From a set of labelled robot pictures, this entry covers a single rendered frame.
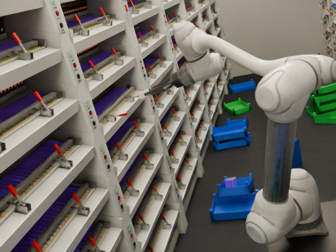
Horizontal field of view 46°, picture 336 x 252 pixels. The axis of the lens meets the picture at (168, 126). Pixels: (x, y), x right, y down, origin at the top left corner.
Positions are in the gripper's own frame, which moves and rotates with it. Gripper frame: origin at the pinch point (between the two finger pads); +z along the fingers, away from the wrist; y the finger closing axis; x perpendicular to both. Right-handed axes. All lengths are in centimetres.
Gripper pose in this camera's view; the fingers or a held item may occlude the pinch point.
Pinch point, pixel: (145, 93)
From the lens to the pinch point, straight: 197.4
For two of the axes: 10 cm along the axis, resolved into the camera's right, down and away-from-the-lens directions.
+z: -8.7, 3.3, 3.6
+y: 2.3, -3.8, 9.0
